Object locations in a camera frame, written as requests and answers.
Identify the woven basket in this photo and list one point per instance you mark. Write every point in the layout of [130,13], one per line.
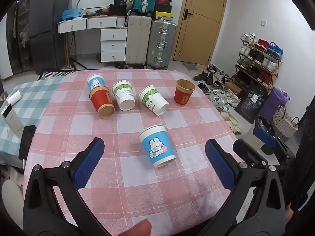
[285,121]

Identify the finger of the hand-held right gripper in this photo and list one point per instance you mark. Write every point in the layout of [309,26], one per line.
[264,135]
[248,150]

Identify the white wall switch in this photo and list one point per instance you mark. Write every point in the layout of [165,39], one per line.
[263,22]

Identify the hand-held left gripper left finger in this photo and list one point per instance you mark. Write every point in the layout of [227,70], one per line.
[89,162]

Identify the glass door cabinet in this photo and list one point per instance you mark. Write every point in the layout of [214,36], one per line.
[17,36]

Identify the white vanity desk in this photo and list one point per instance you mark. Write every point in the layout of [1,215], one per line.
[83,23]

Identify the silver suitcase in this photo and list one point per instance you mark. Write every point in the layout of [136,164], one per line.
[161,45]

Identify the black tripod stand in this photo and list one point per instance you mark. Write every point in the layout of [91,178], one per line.
[73,61]

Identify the red paper cup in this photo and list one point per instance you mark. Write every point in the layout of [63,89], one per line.
[102,102]
[184,92]

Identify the black shopping bag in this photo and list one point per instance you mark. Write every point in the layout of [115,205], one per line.
[251,102]

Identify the striped rug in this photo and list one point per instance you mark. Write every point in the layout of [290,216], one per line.
[55,73]

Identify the beige slippers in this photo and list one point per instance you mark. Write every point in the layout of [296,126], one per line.
[231,121]

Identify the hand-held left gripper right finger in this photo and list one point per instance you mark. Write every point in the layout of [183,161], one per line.
[221,163]

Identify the black phone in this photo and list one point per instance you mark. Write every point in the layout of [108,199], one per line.
[27,142]

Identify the beige suitcase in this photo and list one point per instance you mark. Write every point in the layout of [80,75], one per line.
[137,41]

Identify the blue bunny paper cup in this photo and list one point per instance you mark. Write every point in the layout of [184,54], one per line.
[157,148]
[96,81]

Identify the pink checkered tablecloth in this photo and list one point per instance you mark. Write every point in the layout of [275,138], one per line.
[128,177]

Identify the shoe rack with shoes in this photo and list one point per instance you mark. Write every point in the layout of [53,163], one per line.
[259,59]

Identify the person's left hand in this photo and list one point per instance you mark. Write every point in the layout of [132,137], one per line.
[137,228]

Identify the stack of shoe boxes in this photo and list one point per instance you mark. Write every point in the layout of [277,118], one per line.
[163,5]

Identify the white drawer unit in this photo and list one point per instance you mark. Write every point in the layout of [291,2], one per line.
[113,45]

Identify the blue plastic bag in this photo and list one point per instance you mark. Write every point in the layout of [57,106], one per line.
[71,13]

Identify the dark grey refrigerator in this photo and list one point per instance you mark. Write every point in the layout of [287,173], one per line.
[48,24]

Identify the grey door mat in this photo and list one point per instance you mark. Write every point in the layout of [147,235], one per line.
[190,66]

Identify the white green-print paper cup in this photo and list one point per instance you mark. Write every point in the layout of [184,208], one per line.
[153,100]
[124,95]

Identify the green checkered cloth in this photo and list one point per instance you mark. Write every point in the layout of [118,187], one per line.
[32,98]

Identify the white box device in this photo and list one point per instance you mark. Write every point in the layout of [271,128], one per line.
[11,116]

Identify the purple plastic bag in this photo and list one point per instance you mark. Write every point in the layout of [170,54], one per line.
[275,100]

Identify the pile of shoes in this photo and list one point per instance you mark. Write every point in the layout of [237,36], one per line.
[217,88]

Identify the white stool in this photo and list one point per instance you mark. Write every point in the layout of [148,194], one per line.
[11,194]

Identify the wooden door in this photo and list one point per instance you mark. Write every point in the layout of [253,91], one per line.
[200,22]

